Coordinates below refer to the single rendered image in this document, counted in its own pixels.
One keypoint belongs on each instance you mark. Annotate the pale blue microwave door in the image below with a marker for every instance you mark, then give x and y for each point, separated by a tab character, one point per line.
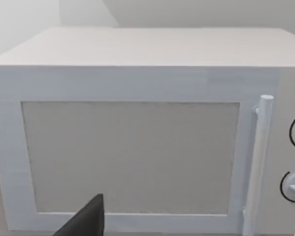
127	83

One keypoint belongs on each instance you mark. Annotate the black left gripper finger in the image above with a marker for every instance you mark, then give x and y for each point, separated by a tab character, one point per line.
88	218

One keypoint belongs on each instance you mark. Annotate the pale microwave oven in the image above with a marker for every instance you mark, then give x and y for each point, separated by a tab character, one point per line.
147	49

